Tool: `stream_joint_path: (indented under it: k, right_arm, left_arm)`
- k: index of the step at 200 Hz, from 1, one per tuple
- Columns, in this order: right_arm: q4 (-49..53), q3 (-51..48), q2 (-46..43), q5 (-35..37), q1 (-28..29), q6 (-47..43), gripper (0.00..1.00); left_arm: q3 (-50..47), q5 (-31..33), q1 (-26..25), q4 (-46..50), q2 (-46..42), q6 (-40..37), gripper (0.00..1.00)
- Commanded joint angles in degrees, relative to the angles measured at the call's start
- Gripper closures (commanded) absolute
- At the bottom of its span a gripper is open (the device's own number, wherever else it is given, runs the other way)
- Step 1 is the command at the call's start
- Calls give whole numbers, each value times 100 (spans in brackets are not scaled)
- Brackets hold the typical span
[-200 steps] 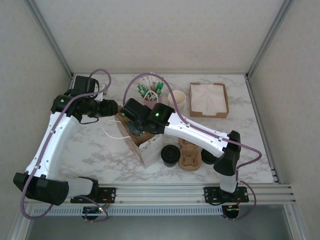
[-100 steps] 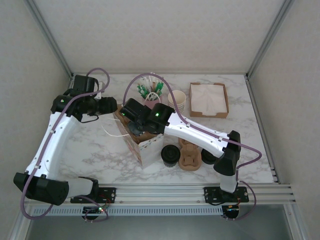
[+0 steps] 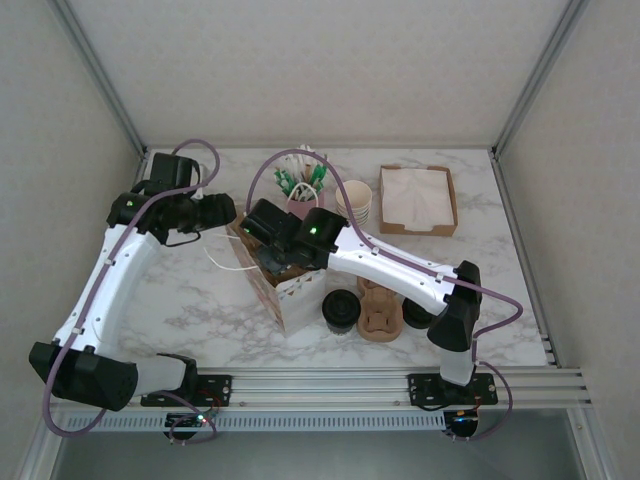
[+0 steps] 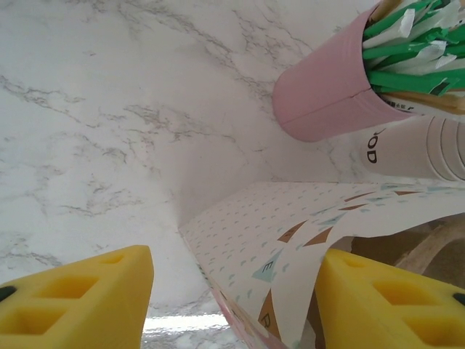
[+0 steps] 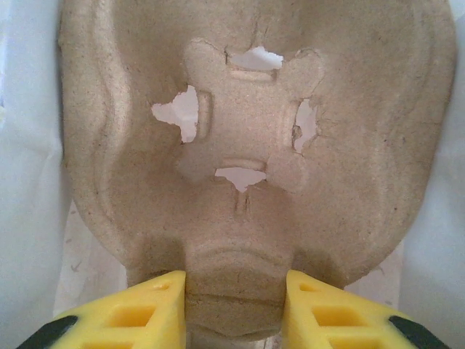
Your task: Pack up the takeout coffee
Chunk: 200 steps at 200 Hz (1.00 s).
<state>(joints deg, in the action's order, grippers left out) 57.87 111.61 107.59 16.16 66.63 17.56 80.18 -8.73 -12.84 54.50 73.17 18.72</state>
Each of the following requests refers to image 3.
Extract brown cardboard tray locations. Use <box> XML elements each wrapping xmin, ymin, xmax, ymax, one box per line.
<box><xmin>378</xmin><ymin>163</ymin><xmax>460</xmax><ymax>236</ymax></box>

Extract black mount plate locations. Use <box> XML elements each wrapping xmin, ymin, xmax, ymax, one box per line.
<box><xmin>139</xmin><ymin>373</ymin><xmax>234</xmax><ymax>407</ymax></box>
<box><xmin>407</xmin><ymin>372</ymin><xmax>497</xmax><ymax>409</ymax></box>

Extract small circuit board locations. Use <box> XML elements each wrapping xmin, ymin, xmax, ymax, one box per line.
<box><xmin>447</xmin><ymin>409</ymin><xmax>481</xmax><ymax>431</ymax></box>
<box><xmin>164</xmin><ymin>412</ymin><xmax>211</xmax><ymax>430</ymax></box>

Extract black plastic cup lid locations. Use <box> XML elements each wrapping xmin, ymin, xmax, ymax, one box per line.
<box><xmin>402</xmin><ymin>297</ymin><xmax>436</xmax><ymax>330</ymax></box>
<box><xmin>322</xmin><ymin>288</ymin><xmax>362</xmax><ymax>325</ymax></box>

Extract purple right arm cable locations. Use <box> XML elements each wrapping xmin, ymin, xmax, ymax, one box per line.
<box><xmin>245</xmin><ymin>149</ymin><xmax>524</xmax><ymax>445</ymax></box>

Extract aluminium table side rail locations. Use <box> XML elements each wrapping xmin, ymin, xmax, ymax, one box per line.
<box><xmin>132</xmin><ymin>147</ymin><xmax>151</xmax><ymax>196</ymax></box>
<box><xmin>488</xmin><ymin>147</ymin><xmax>559</xmax><ymax>369</ymax></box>

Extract white slotted cable duct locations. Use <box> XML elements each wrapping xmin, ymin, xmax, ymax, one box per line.
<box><xmin>49</xmin><ymin>410</ymin><xmax>446</xmax><ymax>434</ymax></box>

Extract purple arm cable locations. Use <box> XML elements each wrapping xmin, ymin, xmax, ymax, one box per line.
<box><xmin>42</xmin><ymin>138</ymin><xmax>222</xmax><ymax>447</ymax></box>
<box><xmin>245</xmin><ymin>149</ymin><xmax>524</xmax><ymax>445</ymax></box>

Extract black left mount plate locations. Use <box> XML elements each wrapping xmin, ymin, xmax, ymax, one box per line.
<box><xmin>139</xmin><ymin>373</ymin><xmax>234</xmax><ymax>407</ymax></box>

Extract black right mount plate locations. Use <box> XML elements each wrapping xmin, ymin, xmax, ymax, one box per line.
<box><xmin>407</xmin><ymin>372</ymin><xmax>497</xmax><ymax>409</ymax></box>

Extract thin black cable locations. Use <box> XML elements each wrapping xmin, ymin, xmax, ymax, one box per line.
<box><xmin>164</xmin><ymin>229</ymin><xmax>202</xmax><ymax>249</ymax></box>

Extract pink cup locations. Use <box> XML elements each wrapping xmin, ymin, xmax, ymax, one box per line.
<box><xmin>284</xmin><ymin>187</ymin><xmax>326</xmax><ymax>221</ymax></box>

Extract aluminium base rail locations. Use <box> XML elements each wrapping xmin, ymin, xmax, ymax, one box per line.
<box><xmin>119</xmin><ymin>367</ymin><xmax>599</xmax><ymax>409</ymax></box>

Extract aluminium frame post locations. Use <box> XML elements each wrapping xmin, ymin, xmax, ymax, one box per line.
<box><xmin>47</xmin><ymin>0</ymin><xmax>149</xmax><ymax>159</ymax></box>
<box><xmin>489</xmin><ymin>0</ymin><xmax>594</xmax><ymax>160</ymax></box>

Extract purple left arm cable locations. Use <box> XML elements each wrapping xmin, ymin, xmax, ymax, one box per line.
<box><xmin>42</xmin><ymin>138</ymin><xmax>222</xmax><ymax>447</ymax></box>

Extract white patterned paper bag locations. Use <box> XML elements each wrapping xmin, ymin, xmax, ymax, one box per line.
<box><xmin>204</xmin><ymin>182</ymin><xmax>329</xmax><ymax>337</ymax></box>

